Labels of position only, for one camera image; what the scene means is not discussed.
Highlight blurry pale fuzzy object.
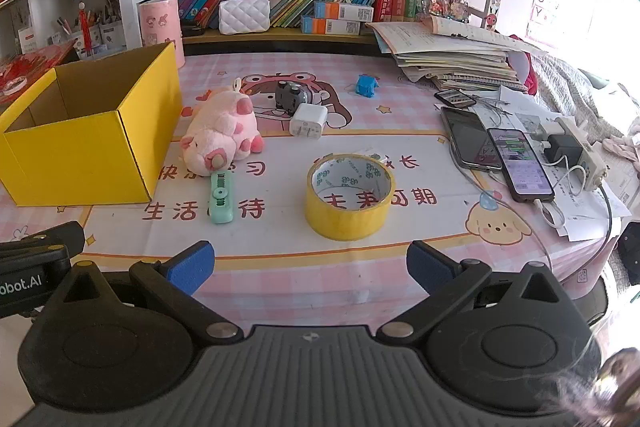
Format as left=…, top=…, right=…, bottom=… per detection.
left=545, top=347, right=640, bottom=427

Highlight smartphone with lit screen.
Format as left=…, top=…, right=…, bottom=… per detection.
left=486, top=127, right=556, bottom=204

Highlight white quilted pearl-handle bag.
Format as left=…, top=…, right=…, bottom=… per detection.
left=218, top=0, right=272, bottom=35

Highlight pen holders with pens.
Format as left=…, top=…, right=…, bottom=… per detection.
left=55, top=4, right=126, bottom=54

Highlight black charger adapter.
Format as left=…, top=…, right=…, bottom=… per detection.
left=542, top=134, right=583, bottom=165

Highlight small colourful figurines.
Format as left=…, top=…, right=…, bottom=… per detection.
left=422, top=0, right=471, bottom=24

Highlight red tassel ornament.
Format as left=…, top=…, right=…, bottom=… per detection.
left=77, top=2, right=96, bottom=58

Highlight stack of papers and books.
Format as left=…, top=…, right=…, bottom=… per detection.
left=365, top=16, right=548, bottom=94

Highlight loose white papers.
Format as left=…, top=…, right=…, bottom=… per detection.
left=475, top=92, right=633, bottom=243

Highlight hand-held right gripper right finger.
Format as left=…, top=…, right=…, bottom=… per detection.
left=376, top=241, right=583, bottom=343

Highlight yellow tape roll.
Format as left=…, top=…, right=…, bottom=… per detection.
left=306, top=154, right=396, bottom=241

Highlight grey blanket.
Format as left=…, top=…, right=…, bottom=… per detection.
left=530, top=52, right=640, bottom=142

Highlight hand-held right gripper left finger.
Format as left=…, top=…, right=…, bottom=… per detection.
left=47, top=241, right=246, bottom=343

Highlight yellow cardboard box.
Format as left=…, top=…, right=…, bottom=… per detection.
left=0, top=42, right=184, bottom=208

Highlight pink cylinder container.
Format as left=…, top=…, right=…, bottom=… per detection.
left=138, top=0, right=185, bottom=68

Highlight white charger plug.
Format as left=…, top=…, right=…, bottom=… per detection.
left=289, top=103, right=328, bottom=140

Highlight white charging cable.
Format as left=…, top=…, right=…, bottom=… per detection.
left=532, top=157, right=587, bottom=229

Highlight pink plush pig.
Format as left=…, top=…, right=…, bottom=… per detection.
left=180, top=78, right=264, bottom=178

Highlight red paper sheet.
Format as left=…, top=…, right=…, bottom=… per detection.
left=0, top=41, right=77, bottom=104

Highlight black smartphone dark screen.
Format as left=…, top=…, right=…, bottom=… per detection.
left=440, top=106, right=503, bottom=171

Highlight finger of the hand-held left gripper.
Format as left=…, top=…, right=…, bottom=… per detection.
left=0, top=221, right=87, bottom=269

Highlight grey power cord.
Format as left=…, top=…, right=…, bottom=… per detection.
left=597, top=182, right=615, bottom=273

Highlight small blue toy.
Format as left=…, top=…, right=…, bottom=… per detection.
left=356, top=74, right=379, bottom=98

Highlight white power strip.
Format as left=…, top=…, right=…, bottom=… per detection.
left=552, top=116, right=608, bottom=192

